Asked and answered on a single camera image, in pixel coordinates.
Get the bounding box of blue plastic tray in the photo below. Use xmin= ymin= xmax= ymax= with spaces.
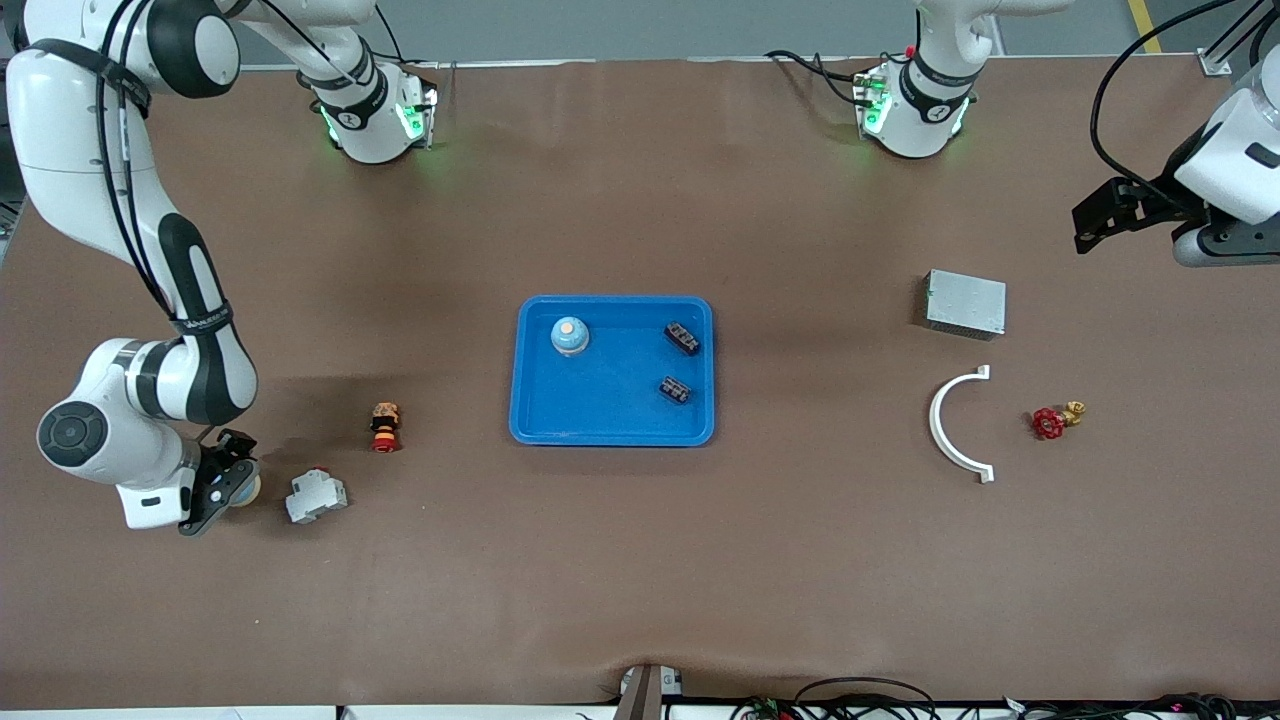
xmin=508 ymin=294 xmax=717 ymax=448

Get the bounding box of white circuit breaker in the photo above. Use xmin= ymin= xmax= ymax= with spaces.
xmin=285 ymin=466 xmax=350 ymax=525

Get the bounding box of silver metal box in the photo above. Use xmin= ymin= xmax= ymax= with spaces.
xmin=921 ymin=269 xmax=1008 ymax=342

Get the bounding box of aluminium frame profile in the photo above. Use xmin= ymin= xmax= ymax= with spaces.
xmin=1198 ymin=0 xmax=1280 ymax=77

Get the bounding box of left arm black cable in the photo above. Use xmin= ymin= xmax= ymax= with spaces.
xmin=1088 ymin=0 xmax=1280 ymax=196

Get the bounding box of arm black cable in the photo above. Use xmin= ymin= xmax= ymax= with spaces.
xmin=1088 ymin=0 xmax=1280 ymax=196
xmin=95 ymin=0 xmax=236 ymax=441

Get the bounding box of brass valve with red handle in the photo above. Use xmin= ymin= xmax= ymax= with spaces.
xmin=1031 ymin=400 xmax=1088 ymax=442

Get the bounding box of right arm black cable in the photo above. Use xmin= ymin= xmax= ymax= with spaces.
xmin=95 ymin=0 xmax=236 ymax=441

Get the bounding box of white curved plastic bracket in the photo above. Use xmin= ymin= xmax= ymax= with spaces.
xmin=927 ymin=364 xmax=998 ymax=485

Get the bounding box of black base cable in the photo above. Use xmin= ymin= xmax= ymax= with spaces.
xmin=764 ymin=48 xmax=863 ymax=107

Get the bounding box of metal mount post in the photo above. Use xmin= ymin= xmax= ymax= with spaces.
xmin=615 ymin=663 xmax=686 ymax=720

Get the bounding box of black cable bundle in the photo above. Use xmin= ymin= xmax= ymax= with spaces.
xmin=1000 ymin=692 xmax=1280 ymax=720

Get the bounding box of black cable loop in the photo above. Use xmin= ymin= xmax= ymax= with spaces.
xmin=793 ymin=676 xmax=939 ymax=720

